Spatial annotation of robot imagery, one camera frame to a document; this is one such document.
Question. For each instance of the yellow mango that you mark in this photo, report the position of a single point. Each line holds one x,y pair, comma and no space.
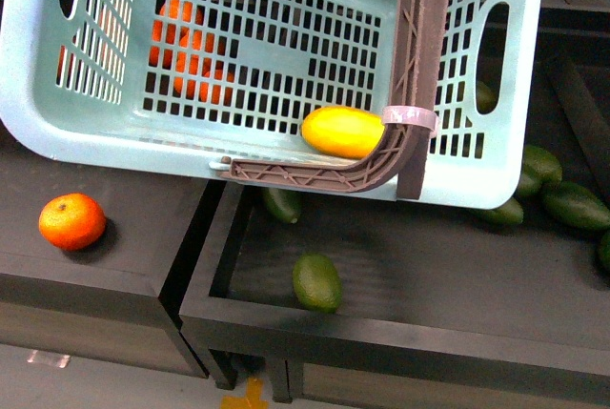
342,131

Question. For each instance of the green avocado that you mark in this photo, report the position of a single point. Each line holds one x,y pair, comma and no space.
316,283

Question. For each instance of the light blue plastic basket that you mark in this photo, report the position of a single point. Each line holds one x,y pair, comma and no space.
199,87

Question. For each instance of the orange mandarin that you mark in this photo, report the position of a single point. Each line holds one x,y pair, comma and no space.
72,222

